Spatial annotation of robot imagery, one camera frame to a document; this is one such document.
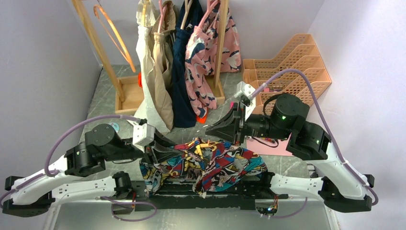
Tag orange plastic file organizer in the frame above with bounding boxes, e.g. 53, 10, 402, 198
243, 34, 332, 114

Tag pink floral hanging garment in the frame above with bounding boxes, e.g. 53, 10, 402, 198
185, 0, 241, 118

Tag wooden clothes rack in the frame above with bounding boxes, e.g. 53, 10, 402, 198
72, 0, 230, 115

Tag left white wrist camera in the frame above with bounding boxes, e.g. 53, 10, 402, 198
132, 123, 155, 146

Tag beige hanging garment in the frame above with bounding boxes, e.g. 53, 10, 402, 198
151, 0, 176, 133

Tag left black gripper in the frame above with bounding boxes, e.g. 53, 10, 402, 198
102, 125, 184, 166

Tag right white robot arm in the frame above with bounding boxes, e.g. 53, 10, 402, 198
205, 93, 374, 213

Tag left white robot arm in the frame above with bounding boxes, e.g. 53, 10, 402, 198
0, 124, 157, 218

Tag comic print shorts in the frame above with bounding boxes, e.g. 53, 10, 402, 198
139, 138, 268, 197

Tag blue toothbrush package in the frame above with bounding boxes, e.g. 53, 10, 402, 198
109, 122, 120, 133

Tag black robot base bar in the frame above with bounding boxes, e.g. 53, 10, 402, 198
112, 180, 276, 210

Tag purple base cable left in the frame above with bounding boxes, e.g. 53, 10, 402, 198
101, 196, 158, 222

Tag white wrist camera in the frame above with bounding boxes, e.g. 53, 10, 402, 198
132, 123, 155, 146
234, 81, 256, 113

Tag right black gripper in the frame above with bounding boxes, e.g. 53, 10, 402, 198
206, 101, 293, 146

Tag orange cloth on table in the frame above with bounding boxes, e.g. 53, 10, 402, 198
196, 114, 208, 124

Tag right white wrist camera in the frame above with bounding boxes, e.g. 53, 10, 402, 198
234, 81, 256, 113

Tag orange hanger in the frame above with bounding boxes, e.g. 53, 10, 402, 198
93, 4, 136, 73
195, 141, 217, 152

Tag navy hanging garment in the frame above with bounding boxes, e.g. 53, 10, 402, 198
170, 0, 203, 128

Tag white hanging garment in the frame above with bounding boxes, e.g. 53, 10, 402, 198
135, 0, 169, 133

